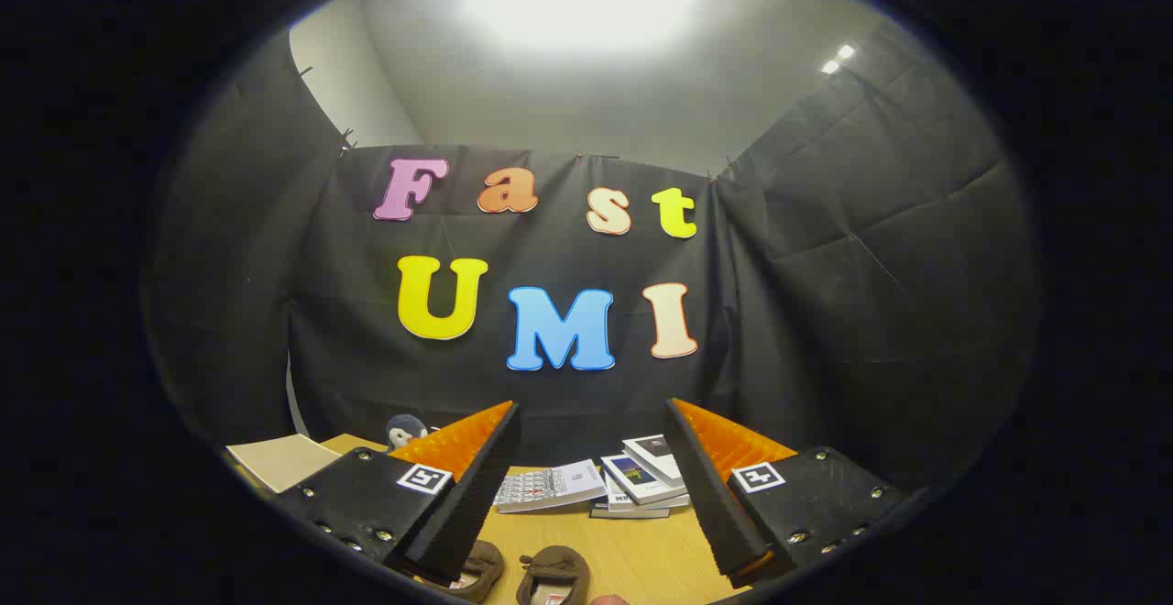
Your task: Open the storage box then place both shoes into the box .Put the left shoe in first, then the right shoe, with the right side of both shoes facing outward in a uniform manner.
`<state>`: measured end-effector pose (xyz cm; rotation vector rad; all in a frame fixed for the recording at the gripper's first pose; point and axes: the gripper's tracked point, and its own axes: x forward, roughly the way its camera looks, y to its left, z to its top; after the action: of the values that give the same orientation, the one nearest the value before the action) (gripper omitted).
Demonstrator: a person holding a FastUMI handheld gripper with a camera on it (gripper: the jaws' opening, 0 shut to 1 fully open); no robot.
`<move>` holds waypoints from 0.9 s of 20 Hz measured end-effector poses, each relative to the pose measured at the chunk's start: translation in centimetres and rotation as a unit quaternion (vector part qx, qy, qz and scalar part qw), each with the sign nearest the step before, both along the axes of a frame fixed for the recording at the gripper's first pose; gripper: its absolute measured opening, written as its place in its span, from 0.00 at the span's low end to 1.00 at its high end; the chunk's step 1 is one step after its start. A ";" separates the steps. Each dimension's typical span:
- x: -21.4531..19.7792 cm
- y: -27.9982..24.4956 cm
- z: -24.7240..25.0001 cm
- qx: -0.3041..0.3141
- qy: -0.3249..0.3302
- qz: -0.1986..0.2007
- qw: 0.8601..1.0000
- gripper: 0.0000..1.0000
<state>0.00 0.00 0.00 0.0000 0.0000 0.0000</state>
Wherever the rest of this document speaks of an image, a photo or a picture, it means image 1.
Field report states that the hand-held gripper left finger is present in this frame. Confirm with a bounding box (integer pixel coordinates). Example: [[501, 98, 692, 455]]
[[273, 401, 522, 586]]

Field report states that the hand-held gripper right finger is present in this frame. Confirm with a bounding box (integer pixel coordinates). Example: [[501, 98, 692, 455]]
[[663, 397, 910, 589]]

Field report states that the brown fuzzy slipper shoe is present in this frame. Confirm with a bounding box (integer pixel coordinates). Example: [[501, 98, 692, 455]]
[[417, 539, 506, 603], [516, 545, 592, 605]]

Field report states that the beige fabric storage box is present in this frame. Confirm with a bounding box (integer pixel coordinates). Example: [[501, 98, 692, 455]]
[[226, 434, 342, 493]]

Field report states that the white book dark cover photo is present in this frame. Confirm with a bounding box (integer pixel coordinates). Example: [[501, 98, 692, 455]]
[[623, 434, 684, 482]]

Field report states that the white book patterned cover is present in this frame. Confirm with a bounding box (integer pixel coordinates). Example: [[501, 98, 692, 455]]
[[495, 460, 607, 514]]

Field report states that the white book blue cover photo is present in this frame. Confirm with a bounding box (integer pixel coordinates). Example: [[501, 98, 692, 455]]
[[600, 454, 688, 505]]

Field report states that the white paperback book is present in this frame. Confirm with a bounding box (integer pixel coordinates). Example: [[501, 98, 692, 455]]
[[605, 486, 690, 512]]

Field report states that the blue white penguin plush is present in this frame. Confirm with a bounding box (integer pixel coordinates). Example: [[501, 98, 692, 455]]
[[386, 414, 439, 453]]

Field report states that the black backdrop cloth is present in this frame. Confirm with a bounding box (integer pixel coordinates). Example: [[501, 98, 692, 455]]
[[147, 23, 1041, 496]]

